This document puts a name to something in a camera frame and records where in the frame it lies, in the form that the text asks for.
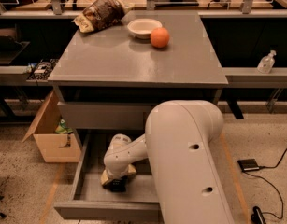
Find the black device on floor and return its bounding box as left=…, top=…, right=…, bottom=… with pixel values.
left=251, top=206, right=266, bottom=224

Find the brown chip bag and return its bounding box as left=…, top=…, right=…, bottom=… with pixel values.
left=73, top=0, right=129, bottom=33

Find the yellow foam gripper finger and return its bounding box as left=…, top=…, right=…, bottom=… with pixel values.
left=100, top=164, right=136, bottom=187

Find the open grey middle drawer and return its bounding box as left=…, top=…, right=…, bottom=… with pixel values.
left=54, top=132, right=163, bottom=222

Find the closed grey top drawer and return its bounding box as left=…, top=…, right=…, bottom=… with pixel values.
left=58, top=102, right=152, bottom=130

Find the green packet in box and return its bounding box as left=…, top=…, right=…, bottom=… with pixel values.
left=55, top=119, right=73, bottom=134

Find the clear sanitizer bottle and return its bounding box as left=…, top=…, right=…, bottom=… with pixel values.
left=257, top=50, right=276, bottom=74

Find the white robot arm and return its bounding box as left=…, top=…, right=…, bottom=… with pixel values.
left=100, top=100, right=235, bottom=224

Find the grey drawer cabinet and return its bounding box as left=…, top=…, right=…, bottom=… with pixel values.
left=49, top=10, right=228, bottom=145

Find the orange fruit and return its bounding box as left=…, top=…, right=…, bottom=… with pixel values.
left=151, top=27, right=170, bottom=49

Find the cardboard box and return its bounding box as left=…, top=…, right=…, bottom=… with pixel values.
left=22, top=91, right=81, bottom=162

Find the dark blue rxbar wrapper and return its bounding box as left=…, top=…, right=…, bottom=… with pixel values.
left=109, top=177, right=127, bottom=192

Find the white bowl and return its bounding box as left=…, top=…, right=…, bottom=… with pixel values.
left=127, top=19, right=162, bottom=40

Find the black patterned board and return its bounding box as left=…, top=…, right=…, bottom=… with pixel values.
left=27, top=59, right=58, bottom=81

